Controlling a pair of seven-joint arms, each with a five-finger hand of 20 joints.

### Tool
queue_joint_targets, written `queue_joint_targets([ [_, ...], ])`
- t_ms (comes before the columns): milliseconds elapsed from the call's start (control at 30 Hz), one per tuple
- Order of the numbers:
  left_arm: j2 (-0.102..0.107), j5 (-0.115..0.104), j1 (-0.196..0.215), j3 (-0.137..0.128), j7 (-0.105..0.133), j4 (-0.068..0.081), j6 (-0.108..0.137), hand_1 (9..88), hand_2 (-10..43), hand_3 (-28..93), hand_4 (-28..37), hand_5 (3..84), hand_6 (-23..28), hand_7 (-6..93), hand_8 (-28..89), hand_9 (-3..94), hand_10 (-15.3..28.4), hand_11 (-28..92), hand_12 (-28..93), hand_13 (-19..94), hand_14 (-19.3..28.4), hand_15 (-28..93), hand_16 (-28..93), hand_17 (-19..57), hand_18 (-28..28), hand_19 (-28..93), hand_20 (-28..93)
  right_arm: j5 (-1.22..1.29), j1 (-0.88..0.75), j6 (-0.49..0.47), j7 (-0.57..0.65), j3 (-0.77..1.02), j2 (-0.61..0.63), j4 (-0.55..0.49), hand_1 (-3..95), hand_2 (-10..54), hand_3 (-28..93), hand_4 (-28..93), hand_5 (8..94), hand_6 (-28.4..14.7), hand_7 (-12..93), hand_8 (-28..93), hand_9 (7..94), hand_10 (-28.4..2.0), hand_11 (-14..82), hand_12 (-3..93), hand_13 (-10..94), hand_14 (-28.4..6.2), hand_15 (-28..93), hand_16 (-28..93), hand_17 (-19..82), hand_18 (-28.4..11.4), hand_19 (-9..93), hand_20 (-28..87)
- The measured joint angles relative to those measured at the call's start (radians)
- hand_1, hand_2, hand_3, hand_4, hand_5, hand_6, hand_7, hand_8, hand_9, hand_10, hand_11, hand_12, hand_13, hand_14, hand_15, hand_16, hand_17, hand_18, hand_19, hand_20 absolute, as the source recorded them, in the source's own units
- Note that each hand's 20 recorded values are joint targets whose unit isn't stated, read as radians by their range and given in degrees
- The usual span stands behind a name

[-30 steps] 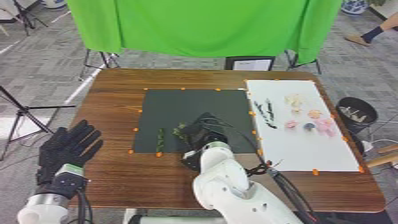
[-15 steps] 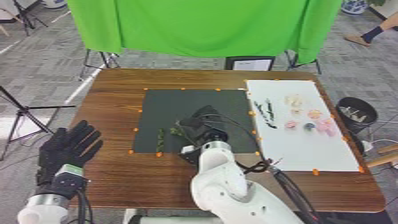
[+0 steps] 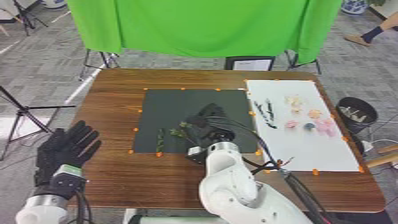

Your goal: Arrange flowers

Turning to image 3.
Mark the black waste bin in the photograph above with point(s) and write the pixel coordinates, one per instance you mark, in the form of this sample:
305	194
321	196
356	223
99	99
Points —
349	121

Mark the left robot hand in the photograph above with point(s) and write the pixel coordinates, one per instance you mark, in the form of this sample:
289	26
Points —
67	146

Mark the small dark green sprig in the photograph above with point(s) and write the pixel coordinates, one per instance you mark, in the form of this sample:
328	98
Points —
271	125

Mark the pale grey bar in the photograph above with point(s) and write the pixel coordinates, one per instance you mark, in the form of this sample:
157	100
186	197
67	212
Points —
134	216

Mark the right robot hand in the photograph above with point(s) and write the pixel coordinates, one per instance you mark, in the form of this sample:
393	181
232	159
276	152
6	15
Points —
212	120

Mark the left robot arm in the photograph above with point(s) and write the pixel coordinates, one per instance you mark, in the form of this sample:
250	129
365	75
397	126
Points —
54	200

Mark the person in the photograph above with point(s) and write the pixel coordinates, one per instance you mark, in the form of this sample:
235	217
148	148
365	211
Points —
374	33

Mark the blue and white vase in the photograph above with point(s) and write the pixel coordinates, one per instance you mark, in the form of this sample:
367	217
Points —
354	6
54	3

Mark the dark mat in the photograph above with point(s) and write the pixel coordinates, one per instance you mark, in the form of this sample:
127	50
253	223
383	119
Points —
171	106

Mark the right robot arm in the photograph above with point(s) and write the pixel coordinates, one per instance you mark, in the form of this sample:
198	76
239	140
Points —
237	190

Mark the small pink flower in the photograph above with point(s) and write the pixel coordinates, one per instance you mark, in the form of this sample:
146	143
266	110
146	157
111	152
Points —
292	124

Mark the black framed sign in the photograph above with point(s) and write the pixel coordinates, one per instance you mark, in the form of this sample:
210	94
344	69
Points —
250	63

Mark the pale pink flower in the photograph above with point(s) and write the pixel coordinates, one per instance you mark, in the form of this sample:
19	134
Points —
296	110

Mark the peach flower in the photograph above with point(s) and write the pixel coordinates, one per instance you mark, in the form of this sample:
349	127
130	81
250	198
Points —
315	114

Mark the cream flower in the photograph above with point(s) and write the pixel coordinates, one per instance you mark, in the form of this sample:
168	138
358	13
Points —
294	100

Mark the white sheet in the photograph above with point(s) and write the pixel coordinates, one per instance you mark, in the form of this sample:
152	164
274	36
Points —
303	150

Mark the blue flower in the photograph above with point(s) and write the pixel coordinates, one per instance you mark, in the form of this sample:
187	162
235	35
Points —
310	126

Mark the black tripod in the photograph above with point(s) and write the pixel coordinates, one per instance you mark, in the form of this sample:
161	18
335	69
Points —
27	13
24	113

